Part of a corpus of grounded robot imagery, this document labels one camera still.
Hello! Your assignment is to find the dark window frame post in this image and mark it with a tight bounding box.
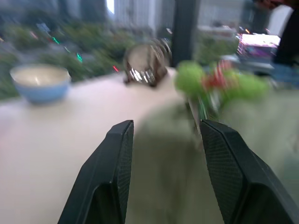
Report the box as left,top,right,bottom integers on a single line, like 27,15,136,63
171,0,202,68

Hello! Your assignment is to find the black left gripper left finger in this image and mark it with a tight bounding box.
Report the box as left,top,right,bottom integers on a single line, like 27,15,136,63
57,119,135,224

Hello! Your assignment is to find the blue and white bowl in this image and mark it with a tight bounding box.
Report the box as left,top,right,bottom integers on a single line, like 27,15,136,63
9,64,71,105

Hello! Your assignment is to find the dark round woven basket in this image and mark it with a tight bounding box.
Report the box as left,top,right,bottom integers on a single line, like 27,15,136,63
123,38,172,88

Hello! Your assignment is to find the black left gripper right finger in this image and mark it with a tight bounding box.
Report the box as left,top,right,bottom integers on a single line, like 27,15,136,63
199,119,299,224

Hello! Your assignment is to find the person in dark clothing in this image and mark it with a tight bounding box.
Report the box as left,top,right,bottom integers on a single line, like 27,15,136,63
252,0,299,66

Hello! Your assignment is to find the green fabric zip pouch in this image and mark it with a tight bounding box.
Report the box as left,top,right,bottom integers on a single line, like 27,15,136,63
125,92,299,224

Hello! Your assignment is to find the green plush keychain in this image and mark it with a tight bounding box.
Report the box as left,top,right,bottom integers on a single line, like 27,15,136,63
174,60,269,103

